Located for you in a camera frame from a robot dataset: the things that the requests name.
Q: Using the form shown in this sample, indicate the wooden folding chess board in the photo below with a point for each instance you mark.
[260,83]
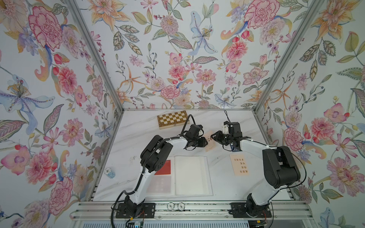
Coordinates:
[172,119]

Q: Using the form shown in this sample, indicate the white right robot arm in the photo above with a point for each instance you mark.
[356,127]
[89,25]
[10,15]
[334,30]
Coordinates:
[279,166]

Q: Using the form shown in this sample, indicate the aluminium corner post left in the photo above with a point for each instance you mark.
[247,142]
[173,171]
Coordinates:
[77,16]

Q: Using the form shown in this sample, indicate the beige card red characters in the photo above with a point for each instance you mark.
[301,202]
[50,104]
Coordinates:
[211,143]

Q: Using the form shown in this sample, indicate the dark blue card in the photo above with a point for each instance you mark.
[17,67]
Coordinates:
[235,148]

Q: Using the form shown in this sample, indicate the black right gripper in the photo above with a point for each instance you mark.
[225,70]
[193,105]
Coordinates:
[218,136]

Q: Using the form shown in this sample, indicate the aluminium corner post right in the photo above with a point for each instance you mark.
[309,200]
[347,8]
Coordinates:
[303,27]

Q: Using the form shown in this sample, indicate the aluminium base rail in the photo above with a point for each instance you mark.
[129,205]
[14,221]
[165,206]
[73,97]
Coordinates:
[196,210]

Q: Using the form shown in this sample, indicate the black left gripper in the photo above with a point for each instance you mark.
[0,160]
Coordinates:
[202,143]

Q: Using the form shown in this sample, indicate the pale beige card lower right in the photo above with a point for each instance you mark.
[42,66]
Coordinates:
[239,165]

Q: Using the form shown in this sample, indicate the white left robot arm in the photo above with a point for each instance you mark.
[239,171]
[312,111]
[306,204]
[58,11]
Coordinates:
[155,155]

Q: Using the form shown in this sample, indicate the aluminium corner post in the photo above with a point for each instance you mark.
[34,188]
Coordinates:
[77,16]
[303,27]

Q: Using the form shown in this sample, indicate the small blue white object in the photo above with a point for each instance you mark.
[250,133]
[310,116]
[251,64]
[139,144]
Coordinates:
[109,173]

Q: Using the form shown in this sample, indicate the white photo album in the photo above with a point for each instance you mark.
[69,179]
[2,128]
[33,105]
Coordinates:
[189,177]

